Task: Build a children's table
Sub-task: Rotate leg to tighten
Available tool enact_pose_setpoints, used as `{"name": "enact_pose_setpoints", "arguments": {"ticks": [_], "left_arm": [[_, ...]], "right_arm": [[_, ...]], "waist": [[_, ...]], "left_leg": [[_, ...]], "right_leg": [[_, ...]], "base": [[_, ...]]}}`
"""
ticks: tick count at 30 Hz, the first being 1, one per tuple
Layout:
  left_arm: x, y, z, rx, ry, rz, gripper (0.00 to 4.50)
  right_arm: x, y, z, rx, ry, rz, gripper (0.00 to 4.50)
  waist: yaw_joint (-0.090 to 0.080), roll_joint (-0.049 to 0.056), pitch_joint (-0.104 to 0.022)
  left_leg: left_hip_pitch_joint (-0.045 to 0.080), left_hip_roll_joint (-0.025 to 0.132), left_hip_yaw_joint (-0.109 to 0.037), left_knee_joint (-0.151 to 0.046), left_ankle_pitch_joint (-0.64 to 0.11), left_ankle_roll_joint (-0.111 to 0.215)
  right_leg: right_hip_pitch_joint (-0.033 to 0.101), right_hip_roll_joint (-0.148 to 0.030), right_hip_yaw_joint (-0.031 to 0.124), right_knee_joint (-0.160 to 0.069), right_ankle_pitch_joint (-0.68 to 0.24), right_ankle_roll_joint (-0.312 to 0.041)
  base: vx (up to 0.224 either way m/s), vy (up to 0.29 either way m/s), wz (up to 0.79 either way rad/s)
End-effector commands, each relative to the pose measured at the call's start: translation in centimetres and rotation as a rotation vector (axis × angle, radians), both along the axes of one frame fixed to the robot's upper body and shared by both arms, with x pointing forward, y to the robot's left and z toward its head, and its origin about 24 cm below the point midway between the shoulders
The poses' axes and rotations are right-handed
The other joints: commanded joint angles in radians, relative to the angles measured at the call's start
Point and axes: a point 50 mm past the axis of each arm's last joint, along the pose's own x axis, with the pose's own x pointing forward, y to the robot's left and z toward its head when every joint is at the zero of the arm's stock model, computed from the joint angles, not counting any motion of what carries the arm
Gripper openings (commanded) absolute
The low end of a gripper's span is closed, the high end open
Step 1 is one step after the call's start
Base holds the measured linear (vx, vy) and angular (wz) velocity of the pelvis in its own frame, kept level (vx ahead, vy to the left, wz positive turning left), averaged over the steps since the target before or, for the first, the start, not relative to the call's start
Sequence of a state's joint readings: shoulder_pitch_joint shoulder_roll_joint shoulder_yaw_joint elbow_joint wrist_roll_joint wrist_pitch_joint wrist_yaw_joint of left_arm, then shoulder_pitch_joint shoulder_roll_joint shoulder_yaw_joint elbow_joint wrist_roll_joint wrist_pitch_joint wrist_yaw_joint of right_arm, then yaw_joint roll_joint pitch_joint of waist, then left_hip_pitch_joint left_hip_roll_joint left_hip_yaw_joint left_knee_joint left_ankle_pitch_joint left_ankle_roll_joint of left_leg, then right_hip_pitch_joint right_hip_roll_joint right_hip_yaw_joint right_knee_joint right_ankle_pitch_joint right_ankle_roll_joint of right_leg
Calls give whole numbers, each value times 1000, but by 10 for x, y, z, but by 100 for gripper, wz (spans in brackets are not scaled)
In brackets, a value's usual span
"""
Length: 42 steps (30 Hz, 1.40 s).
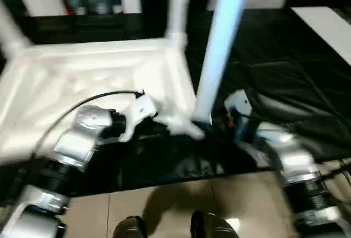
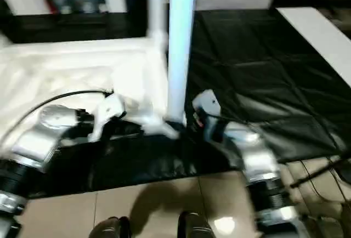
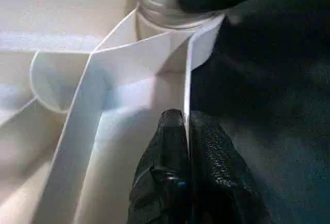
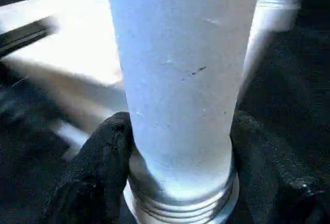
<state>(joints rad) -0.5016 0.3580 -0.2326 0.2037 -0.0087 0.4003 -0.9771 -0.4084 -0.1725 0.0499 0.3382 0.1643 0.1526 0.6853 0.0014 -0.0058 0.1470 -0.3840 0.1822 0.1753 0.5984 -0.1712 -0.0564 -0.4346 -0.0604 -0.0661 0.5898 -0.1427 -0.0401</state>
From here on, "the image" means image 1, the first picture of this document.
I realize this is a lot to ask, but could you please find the white plastic table leg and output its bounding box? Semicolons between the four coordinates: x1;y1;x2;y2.
193;0;255;126
0;0;31;59
166;0;190;50

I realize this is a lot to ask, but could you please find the black work mat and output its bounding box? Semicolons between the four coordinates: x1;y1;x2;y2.
0;9;351;205

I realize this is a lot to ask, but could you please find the black right robot foot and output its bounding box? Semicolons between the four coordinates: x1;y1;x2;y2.
190;211;240;238

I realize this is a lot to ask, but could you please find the black robot foot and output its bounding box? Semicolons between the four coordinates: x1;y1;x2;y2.
113;216;146;238
190;211;240;238

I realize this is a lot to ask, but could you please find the black left robot foot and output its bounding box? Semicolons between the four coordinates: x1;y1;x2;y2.
113;216;146;238

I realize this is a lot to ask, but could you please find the white flat panel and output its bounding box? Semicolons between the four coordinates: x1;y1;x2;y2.
290;6;351;66

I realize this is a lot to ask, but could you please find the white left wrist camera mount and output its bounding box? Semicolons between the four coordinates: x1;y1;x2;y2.
120;95;160;143

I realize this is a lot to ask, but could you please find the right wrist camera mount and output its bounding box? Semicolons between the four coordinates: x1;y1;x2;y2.
224;89;253;143

